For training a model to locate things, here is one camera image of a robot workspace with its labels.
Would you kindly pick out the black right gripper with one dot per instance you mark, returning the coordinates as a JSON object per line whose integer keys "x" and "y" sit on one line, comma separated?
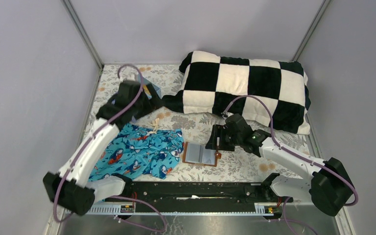
{"x": 218, "y": 138}

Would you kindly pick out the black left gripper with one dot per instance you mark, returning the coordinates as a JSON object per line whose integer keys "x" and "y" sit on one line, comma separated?
{"x": 155, "y": 101}

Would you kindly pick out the brown leather card holder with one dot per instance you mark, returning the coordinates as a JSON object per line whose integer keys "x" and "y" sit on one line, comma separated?
{"x": 197, "y": 154}

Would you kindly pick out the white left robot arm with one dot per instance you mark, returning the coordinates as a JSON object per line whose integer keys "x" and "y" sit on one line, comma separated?
{"x": 70, "y": 187}

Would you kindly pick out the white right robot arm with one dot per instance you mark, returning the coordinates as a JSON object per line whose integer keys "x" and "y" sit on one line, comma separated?
{"x": 326, "y": 184}

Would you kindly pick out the gold card in box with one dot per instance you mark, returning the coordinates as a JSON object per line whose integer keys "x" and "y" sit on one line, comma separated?
{"x": 147, "y": 92}

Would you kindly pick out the floral patterned table cloth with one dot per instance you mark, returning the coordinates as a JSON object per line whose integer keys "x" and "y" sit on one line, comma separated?
{"x": 237, "y": 166}

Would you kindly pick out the blue three-compartment organizer box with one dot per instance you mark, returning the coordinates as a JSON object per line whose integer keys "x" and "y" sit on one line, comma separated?
{"x": 154, "y": 89}

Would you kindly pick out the blue shark print shorts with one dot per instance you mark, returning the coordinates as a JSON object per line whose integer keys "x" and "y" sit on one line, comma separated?
{"x": 137, "y": 151}

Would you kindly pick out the black white checkered pillow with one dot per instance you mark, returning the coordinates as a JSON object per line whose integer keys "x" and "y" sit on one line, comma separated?
{"x": 272, "y": 93}

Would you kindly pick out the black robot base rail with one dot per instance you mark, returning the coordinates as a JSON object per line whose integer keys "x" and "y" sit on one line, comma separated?
{"x": 201, "y": 196}

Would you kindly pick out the perforated metal cable tray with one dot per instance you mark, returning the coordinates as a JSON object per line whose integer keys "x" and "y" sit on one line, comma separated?
{"x": 123, "y": 208}

